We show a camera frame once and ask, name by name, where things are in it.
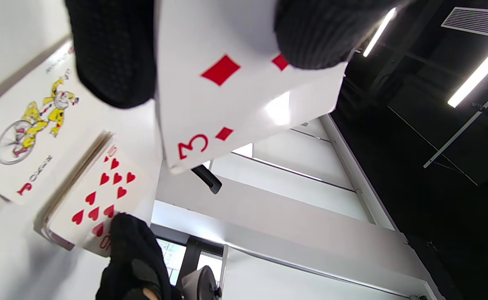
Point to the pile of face-up hearts cards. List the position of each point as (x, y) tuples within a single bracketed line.
[(102, 196)]

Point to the black padded office chair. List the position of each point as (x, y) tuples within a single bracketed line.
[(208, 181)]

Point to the long ceiling light strip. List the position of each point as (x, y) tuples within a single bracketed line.
[(379, 32), (477, 73)]

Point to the stack of red-backed playing cards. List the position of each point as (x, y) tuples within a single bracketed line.
[(235, 104)]

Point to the person's left hand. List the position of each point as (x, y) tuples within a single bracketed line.
[(110, 54)]

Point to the colourful clown joker card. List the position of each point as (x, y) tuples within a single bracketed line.
[(31, 104)]

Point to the white ceiling air vent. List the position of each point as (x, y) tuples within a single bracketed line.
[(477, 21)]

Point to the person's right hand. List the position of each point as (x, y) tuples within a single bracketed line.
[(131, 258)]

